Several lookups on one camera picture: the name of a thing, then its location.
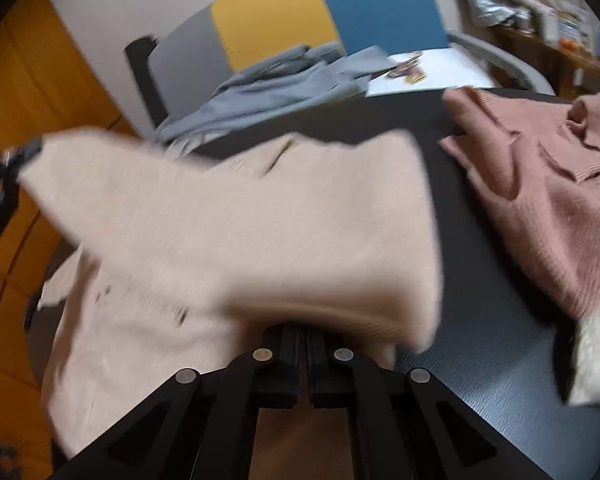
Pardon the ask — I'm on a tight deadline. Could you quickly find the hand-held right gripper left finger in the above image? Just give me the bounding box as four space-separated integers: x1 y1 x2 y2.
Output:
55 324 301 480

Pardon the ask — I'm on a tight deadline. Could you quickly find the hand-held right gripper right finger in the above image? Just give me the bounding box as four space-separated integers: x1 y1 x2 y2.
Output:
307 330 550 480

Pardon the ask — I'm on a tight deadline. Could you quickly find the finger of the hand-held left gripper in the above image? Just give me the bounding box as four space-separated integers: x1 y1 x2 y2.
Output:
2 140 45 167

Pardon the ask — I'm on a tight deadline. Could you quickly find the beige knit sweater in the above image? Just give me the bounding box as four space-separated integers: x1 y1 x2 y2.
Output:
19 127 443 480

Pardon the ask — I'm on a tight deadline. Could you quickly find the orange wooden wardrobe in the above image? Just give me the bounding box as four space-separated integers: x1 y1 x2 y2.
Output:
0 0 146 461

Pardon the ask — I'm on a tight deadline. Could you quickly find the black rolled mat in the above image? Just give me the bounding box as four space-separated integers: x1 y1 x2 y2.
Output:
125 35 168 131

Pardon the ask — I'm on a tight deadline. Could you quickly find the grey garment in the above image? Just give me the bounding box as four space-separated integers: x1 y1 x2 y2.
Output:
152 44 395 156

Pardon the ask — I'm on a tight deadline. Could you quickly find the pink knit sweater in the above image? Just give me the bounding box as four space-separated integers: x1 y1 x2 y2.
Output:
440 77 600 321

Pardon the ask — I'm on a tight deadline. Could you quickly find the cream knit cloth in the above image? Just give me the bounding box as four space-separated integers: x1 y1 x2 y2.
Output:
567 292 600 407

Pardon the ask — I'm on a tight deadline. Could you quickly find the white printed cushion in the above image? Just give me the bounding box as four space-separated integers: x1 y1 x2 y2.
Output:
365 50 498 98

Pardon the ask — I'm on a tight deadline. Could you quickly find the grey yellow blue chair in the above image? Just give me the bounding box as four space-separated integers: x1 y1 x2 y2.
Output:
145 0 555 131

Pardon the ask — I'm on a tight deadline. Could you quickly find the cluttered wooden shelf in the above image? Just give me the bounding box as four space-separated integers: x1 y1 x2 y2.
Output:
494 5 600 98

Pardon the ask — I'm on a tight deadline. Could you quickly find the silver foil bag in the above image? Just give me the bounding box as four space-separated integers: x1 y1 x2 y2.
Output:
472 0 530 26

